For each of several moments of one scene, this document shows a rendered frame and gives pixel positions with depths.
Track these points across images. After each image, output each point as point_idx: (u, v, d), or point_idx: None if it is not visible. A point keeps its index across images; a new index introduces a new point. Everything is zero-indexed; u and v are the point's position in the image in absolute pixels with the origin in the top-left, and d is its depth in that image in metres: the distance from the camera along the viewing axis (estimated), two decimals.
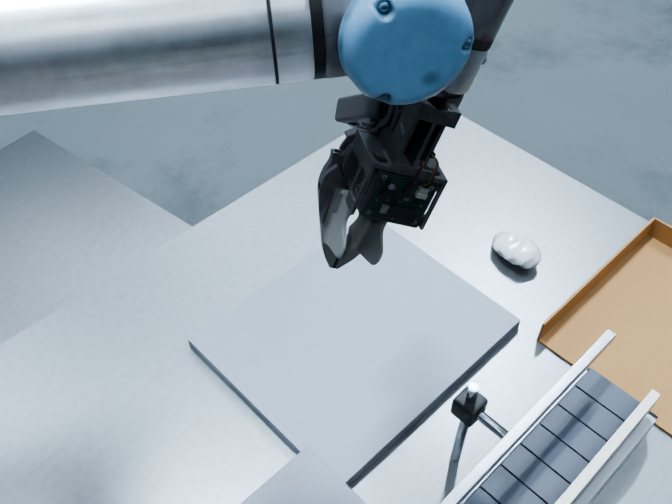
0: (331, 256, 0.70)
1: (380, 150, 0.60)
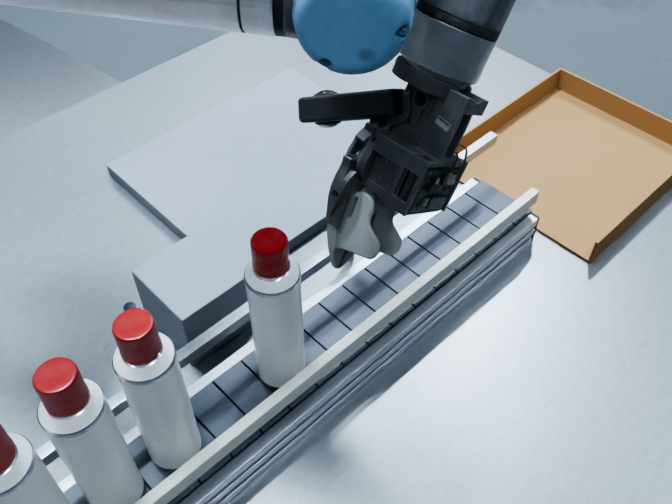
0: (338, 257, 0.70)
1: (413, 148, 0.62)
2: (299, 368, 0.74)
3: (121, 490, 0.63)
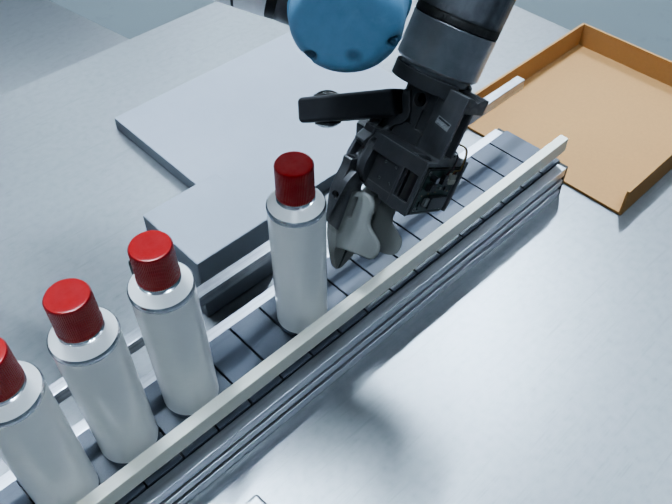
0: (338, 257, 0.70)
1: (413, 148, 0.62)
2: (322, 312, 0.70)
3: (135, 432, 0.59)
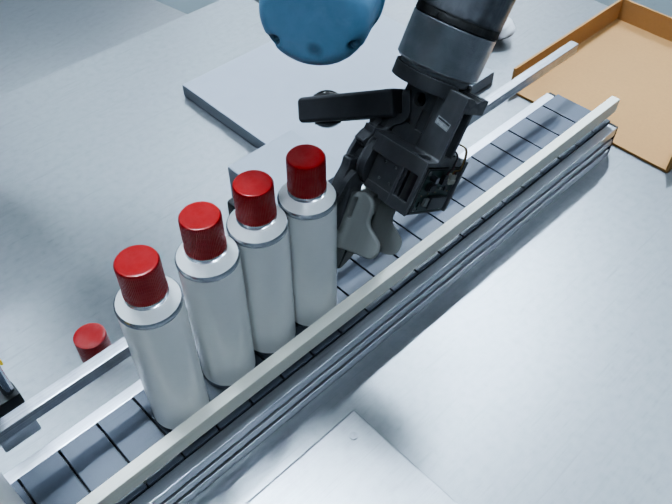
0: (339, 257, 0.70)
1: (413, 148, 0.62)
2: (331, 305, 0.71)
3: (241, 354, 0.64)
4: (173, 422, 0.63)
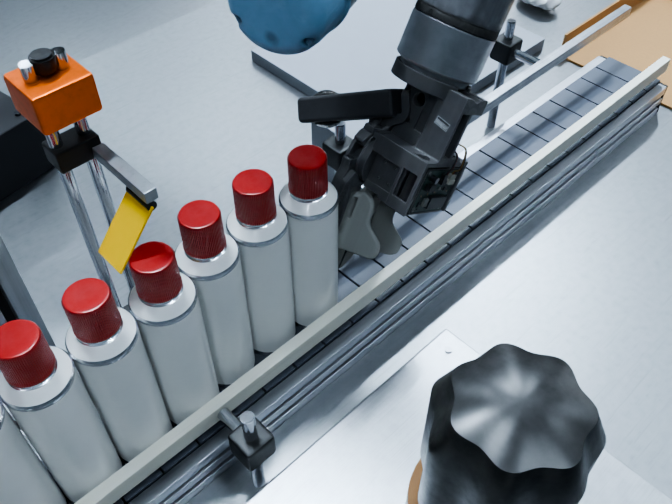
0: (339, 257, 0.70)
1: (412, 148, 0.62)
2: (333, 304, 0.71)
3: (243, 350, 0.64)
4: None
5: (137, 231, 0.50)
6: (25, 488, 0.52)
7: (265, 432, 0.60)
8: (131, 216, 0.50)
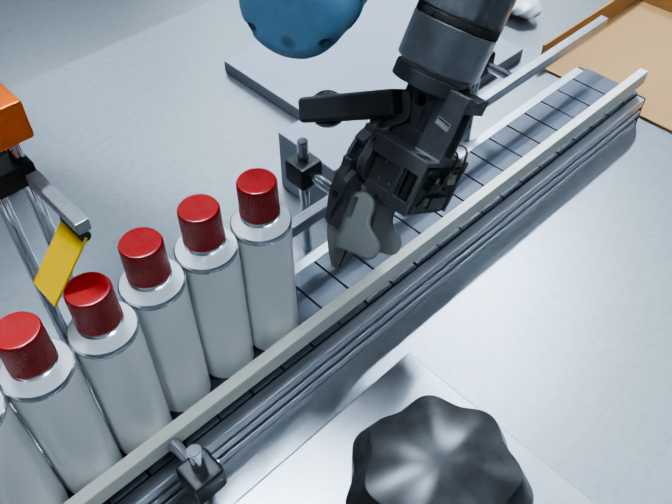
0: (338, 257, 0.70)
1: (413, 149, 0.62)
2: (292, 328, 0.69)
3: (196, 378, 0.63)
4: None
5: (71, 262, 0.48)
6: None
7: (214, 465, 0.58)
8: (65, 247, 0.48)
